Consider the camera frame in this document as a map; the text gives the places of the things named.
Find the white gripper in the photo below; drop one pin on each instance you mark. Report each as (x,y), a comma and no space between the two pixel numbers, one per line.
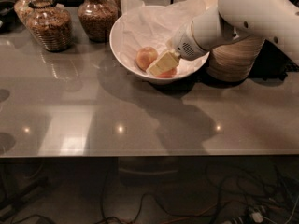
(183,44)

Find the red apple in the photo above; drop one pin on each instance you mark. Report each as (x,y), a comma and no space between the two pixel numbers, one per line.
(168,74)

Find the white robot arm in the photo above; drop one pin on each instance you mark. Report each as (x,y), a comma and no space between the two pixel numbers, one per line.
(230,21)

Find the left yellow-red apple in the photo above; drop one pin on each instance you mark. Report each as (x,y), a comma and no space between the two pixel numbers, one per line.
(145,57)

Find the white ceramic bowl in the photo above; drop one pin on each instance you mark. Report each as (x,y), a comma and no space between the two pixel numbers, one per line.
(124,58)

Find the white crumpled paper liner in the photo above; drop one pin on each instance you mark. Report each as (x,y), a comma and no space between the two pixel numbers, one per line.
(146,28)

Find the front stack of paper bowls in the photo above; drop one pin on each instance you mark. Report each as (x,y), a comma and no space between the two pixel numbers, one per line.
(232,63)

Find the middle glass jar of cereal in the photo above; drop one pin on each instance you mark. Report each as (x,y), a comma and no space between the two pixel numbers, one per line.
(97,18)

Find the glass jar of cereal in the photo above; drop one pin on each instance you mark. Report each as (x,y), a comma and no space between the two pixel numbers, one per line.
(97,18)
(50,25)

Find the front glass jar of cereal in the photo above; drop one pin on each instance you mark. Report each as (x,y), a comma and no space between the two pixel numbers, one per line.
(50,25)

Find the rear left glass jar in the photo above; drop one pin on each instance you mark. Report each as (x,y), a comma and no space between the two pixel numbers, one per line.
(23,10)

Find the white power adapter on floor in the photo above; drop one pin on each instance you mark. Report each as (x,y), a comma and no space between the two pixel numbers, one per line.
(257,218)

